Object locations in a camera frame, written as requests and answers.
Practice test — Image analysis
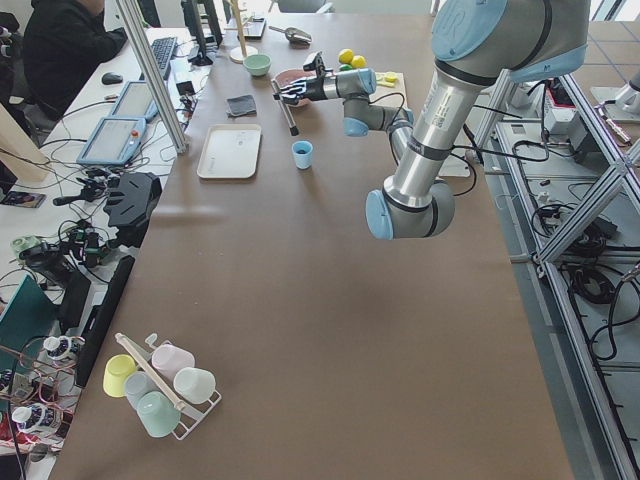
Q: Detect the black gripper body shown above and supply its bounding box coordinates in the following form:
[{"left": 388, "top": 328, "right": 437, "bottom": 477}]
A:
[{"left": 302, "top": 51, "right": 334, "bottom": 101}]

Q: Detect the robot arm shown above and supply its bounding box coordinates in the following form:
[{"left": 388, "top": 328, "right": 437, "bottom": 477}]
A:
[{"left": 279, "top": 0, "right": 590, "bottom": 240}]

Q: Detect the steel ice scoop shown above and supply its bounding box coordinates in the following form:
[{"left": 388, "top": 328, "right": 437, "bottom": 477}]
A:
[{"left": 269, "top": 25, "right": 312, "bottom": 45}]

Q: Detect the light blue plastic cup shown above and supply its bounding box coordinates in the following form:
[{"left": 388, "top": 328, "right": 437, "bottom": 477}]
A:
[{"left": 291, "top": 140, "right": 314, "bottom": 170}]

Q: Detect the pink cup on rack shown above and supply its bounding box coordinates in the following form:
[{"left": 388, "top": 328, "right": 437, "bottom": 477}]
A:
[{"left": 151, "top": 344, "right": 195, "bottom": 382}]

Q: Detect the white cup on rack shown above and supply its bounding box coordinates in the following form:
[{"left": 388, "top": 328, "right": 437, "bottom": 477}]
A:
[{"left": 173, "top": 367, "right": 216, "bottom": 404}]

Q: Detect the yellow cup on rack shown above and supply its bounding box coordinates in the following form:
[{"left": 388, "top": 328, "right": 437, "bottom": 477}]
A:
[{"left": 103, "top": 354, "right": 137, "bottom": 398}]

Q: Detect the grey-blue cup on rack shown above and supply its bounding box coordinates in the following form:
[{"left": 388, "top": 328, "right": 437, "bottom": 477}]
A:
[{"left": 124, "top": 371, "right": 156, "bottom": 409}]

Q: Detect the green cup on rack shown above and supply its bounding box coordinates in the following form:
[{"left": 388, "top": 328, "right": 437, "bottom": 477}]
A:
[{"left": 136, "top": 391, "right": 181, "bottom": 438}]

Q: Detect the pink bowl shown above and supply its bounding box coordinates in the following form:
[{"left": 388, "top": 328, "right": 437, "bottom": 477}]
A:
[{"left": 274, "top": 69, "right": 315, "bottom": 87}]

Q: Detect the green bowl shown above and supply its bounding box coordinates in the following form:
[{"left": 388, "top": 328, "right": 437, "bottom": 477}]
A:
[{"left": 243, "top": 53, "right": 271, "bottom": 77}]

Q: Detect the yellow lemon upper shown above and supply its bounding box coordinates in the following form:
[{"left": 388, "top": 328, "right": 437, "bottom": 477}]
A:
[{"left": 338, "top": 49, "right": 354, "bottom": 65}]

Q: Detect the yellow lemon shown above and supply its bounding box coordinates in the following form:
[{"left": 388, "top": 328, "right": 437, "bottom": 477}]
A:
[
  {"left": 338, "top": 49, "right": 354, "bottom": 65},
  {"left": 350, "top": 55, "right": 367, "bottom": 69}
]

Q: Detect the grey folded cloth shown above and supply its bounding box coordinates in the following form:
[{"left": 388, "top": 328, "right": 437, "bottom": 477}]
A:
[{"left": 226, "top": 95, "right": 257, "bottom": 118}]

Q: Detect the yellow lemon lower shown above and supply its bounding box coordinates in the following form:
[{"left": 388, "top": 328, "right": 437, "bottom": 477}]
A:
[{"left": 350, "top": 55, "right": 367, "bottom": 69}]

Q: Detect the wooden cutting board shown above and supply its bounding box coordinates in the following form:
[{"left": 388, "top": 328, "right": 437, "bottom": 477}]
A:
[{"left": 370, "top": 71, "right": 407, "bottom": 107}]

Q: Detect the wooden stand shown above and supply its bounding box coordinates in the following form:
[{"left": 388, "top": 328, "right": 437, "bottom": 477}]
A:
[{"left": 225, "top": 0, "right": 258, "bottom": 64}]

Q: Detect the lemon half lower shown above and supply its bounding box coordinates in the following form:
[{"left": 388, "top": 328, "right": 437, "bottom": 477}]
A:
[{"left": 383, "top": 72, "right": 398, "bottom": 83}]

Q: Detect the cream rabbit tray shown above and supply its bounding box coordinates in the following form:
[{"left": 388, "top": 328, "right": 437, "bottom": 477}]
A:
[{"left": 196, "top": 124, "right": 262, "bottom": 180}]

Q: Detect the black keyboard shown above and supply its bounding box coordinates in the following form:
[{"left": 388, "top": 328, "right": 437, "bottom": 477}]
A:
[{"left": 150, "top": 36, "right": 178, "bottom": 80}]

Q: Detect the teach pendant far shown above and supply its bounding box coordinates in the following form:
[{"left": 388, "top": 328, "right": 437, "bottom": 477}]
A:
[{"left": 110, "top": 81, "right": 158, "bottom": 121}]

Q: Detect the teach pendant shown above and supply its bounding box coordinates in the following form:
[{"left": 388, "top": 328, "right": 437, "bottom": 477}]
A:
[
  {"left": 110, "top": 81, "right": 158, "bottom": 121},
  {"left": 76, "top": 116, "right": 147, "bottom": 166}
]

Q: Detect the teach pendant near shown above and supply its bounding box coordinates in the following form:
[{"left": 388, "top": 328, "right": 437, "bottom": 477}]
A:
[{"left": 76, "top": 116, "right": 147, "bottom": 166}]

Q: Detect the black computer mouse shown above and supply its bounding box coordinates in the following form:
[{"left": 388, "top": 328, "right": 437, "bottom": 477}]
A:
[{"left": 101, "top": 72, "right": 123, "bottom": 85}]

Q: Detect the seated person in black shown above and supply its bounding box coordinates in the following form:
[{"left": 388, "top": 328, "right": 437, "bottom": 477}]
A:
[{"left": 22, "top": 1, "right": 127, "bottom": 120}]

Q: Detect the tea bottle white label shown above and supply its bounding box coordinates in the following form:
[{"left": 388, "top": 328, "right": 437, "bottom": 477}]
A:
[{"left": 43, "top": 335, "right": 83, "bottom": 363}]

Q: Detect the aluminium frame post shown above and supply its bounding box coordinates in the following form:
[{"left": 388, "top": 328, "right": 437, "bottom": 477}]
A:
[{"left": 115, "top": 0, "right": 188, "bottom": 154}]

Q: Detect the white wire cup rack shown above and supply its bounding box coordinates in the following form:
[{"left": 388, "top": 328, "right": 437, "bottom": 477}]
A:
[{"left": 115, "top": 333, "right": 222, "bottom": 440}]

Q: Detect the copper wire rack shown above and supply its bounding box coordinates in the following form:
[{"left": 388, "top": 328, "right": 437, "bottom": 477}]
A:
[{"left": 1, "top": 341, "right": 81, "bottom": 448}]

